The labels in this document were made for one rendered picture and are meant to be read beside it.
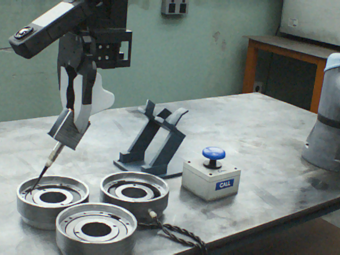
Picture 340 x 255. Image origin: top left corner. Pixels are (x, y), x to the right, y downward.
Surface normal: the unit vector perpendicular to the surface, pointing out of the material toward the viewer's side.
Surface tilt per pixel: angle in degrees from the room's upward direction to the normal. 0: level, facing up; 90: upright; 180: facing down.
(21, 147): 0
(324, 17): 90
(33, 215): 90
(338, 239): 0
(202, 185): 90
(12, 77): 90
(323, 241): 0
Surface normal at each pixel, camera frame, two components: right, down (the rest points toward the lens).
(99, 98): 0.60, 0.25
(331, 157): -0.45, -0.07
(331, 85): -0.95, -0.04
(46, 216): 0.03, 0.31
